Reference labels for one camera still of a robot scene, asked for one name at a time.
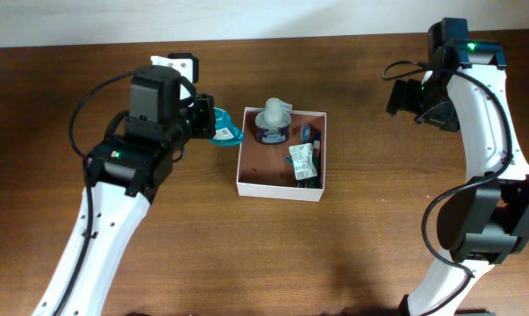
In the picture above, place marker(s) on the white cardboard box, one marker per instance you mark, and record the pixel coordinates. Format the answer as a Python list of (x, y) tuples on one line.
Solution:
[(262, 170)]

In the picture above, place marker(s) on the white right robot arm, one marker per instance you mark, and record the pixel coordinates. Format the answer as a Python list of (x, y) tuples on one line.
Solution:
[(471, 228)]

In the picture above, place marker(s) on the clear pump soap bottle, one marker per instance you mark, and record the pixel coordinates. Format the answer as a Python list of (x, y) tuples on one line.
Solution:
[(273, 123)]

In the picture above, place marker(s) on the green white packet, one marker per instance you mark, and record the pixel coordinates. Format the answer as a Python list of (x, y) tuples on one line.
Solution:
[(301, 156)]

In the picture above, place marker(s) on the teal mouthwash bottle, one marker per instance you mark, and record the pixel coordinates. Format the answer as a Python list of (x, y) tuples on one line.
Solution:
[(227, 134)]

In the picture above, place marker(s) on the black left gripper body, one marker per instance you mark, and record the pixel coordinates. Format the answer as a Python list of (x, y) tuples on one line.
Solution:
[(201, 121)]

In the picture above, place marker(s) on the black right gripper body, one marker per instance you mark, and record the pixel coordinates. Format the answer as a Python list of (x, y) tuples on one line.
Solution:
[(431, 100)]

